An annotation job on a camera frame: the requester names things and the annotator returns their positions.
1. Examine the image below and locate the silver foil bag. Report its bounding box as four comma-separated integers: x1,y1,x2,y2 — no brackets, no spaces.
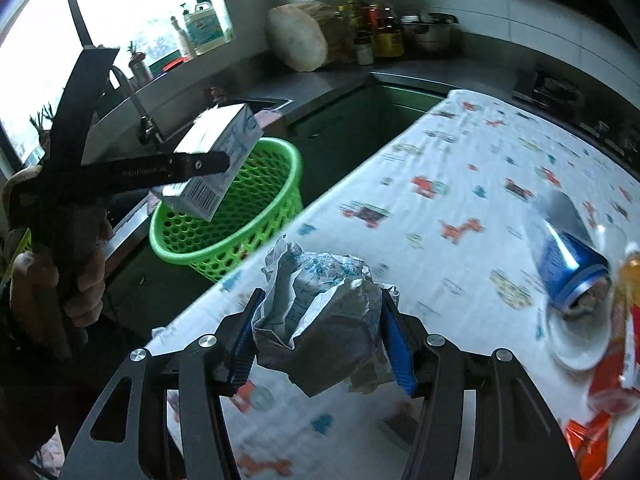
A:
250,237,399,398

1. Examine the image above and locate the blue white crushed can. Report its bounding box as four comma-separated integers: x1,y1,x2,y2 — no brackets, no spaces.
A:
523,190,611,318

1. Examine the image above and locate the white blue milk carton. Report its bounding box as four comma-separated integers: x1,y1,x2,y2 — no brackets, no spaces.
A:
152,103,262,221

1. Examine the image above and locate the orange red drink bottle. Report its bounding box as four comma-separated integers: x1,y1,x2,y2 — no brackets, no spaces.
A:
588,242,639,415

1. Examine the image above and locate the steel kitchen faucet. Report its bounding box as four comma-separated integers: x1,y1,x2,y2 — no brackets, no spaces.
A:
111,65,164,146

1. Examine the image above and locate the person's left hand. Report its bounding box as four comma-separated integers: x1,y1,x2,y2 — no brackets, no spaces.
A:
2,166,111,337

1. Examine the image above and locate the white cartoon print tablecloth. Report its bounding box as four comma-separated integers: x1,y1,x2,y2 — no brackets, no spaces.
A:
144,88,640,480

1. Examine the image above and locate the green plastic mesh basket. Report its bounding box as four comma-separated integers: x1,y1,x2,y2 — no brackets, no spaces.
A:
149,138,303,283

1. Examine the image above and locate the red foil snack wrapper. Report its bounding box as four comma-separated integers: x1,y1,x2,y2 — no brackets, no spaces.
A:
564,411,612,480

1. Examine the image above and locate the white detergent jug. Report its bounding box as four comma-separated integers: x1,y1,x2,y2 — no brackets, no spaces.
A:
182,1,226,55

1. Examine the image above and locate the yellow label oil bottle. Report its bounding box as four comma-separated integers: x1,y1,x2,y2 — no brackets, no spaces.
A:
369,0,404,58

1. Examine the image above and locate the black gas stove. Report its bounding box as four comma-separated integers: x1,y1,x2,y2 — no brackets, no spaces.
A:
512,70,639,165

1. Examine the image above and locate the metal cooking pot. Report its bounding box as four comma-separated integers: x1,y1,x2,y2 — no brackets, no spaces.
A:
400,12,459,53

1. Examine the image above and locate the round wooden chopping block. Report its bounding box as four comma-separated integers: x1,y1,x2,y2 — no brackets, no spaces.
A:
265,0,345,73

